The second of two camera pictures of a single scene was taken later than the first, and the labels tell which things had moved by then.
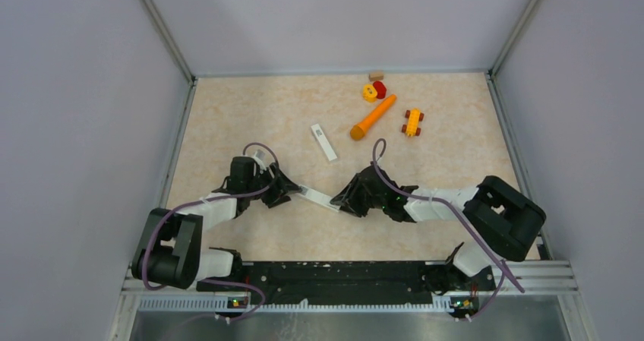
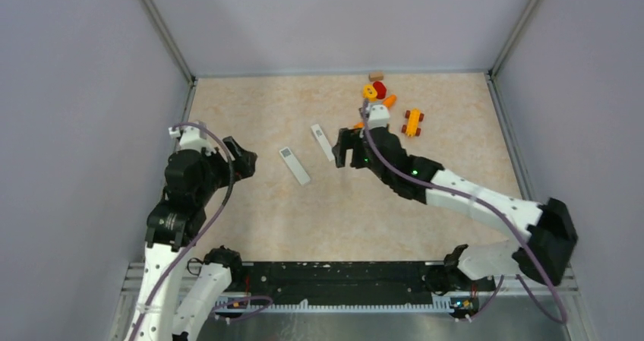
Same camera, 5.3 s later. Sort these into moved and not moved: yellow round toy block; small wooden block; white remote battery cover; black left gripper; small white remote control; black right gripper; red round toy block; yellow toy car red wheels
Moved: small white remote control; black right gripper; black left gripper
Not moved: white remote battery cover; red round toy block; small wooden block; yellow round toy block; yellow toy car red wheels
